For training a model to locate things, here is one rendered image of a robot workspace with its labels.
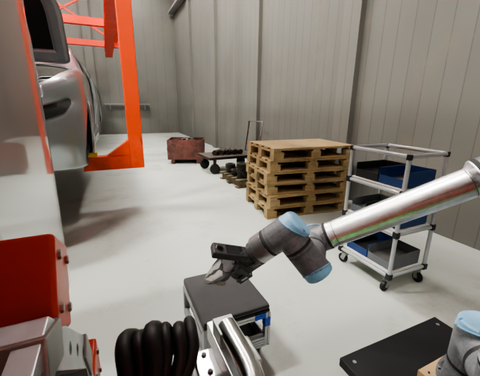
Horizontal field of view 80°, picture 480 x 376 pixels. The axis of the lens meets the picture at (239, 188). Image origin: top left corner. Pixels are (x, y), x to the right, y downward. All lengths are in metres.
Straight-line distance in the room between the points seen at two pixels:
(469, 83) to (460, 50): 0.33
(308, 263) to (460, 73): 2.93
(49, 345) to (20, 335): 0.02
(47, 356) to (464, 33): 3.60
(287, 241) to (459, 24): 3.12
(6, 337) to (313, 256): 0.73
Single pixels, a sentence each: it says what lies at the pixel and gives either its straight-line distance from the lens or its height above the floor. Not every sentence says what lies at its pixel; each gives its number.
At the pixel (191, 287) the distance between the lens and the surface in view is 1.66.
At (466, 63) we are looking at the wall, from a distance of 3.54.
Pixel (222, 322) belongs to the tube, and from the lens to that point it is 0.42.
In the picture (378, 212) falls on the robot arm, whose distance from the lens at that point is 0.96.
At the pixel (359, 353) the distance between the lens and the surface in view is 1.46.
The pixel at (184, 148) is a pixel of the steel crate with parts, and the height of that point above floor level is 0.36.
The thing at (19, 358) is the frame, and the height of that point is 1.12.
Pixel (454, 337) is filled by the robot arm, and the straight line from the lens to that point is 1.31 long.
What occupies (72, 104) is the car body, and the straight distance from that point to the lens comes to 2.80.
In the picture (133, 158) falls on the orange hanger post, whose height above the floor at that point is 0.64.
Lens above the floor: 1.28
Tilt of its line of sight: 16 degrees down
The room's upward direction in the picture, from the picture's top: 1 degrees clockwise
